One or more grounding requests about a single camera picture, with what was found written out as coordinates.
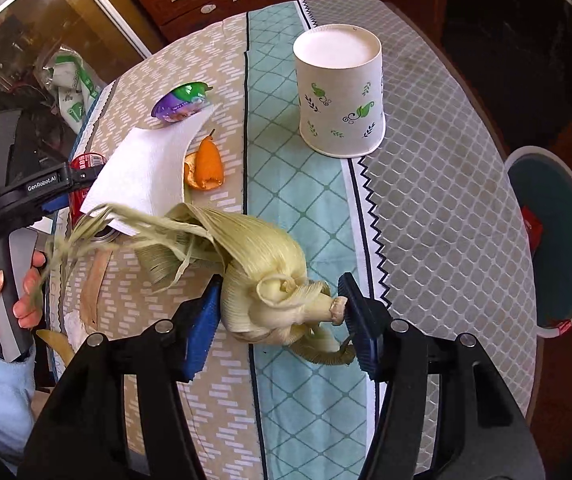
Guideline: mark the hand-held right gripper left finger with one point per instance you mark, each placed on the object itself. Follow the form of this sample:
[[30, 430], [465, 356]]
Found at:
[[200, 330]]

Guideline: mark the green white plastic bag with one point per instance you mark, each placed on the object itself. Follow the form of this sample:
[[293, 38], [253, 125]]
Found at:
[[73, 105]]

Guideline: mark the white child safety lock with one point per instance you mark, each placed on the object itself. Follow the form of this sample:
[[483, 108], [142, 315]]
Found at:
[[208, 8]]

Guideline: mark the white paper napkin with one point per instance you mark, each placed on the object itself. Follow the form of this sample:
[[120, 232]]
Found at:
[[140, 170]]

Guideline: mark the patterned grey teal tablecloth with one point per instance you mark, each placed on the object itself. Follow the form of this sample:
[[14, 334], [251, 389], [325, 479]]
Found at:
[[441, 210]]

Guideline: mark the glass sliding door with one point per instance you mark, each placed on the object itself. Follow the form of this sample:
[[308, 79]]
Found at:
[[25, 25]]

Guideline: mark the purple green snack packet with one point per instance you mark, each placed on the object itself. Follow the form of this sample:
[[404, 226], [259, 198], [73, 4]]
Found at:
[[180, 102]]

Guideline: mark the grey teal trash bin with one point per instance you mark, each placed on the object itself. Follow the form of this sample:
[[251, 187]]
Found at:
[[566, 200]]

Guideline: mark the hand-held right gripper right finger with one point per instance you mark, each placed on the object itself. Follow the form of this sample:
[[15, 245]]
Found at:
[[361, 330]]

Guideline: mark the pale corn husk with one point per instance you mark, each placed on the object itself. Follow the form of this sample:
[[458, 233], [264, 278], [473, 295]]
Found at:
[[261, 255]]

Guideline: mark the brown paper piece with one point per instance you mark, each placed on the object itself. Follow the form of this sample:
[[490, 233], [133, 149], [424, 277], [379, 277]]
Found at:
[[94, 285]]

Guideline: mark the white leaf-print paper cup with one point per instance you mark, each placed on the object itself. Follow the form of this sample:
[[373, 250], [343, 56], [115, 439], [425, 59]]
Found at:
[[336, 95]]

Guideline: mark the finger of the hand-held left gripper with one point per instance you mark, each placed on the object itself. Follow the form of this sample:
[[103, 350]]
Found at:
[[58, 202], [85, 176]]

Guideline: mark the red drink can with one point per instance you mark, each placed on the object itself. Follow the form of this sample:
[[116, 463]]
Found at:
[[81, 162]]

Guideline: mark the person's left forearm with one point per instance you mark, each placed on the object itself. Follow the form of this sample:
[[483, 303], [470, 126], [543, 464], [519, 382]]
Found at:
[[0, 400]]

